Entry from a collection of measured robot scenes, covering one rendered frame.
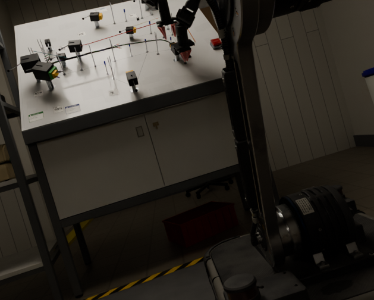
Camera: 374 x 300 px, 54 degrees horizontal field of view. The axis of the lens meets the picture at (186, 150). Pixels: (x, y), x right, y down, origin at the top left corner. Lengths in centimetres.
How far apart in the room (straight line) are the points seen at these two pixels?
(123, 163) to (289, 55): 265
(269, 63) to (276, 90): 29
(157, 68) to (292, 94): 225
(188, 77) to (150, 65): 25
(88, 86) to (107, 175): 49
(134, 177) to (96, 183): 19
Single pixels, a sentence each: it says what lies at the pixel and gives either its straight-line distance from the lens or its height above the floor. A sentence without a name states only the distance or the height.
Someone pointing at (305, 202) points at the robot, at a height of 41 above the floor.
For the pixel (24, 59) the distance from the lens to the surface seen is 213.
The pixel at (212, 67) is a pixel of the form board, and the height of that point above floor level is 94.
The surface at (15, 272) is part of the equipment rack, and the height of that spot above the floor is 23.
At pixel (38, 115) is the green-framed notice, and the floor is 93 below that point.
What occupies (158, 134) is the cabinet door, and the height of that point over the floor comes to 68.
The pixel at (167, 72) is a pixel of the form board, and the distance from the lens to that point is 205.
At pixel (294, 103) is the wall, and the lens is 408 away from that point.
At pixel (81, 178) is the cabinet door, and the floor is 57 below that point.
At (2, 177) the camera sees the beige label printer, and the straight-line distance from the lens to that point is 199.
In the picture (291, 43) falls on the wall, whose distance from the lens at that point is 417.
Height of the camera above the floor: 64
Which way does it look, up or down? 3 degrees down
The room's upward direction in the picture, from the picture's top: 16 degrees counter-clockwise
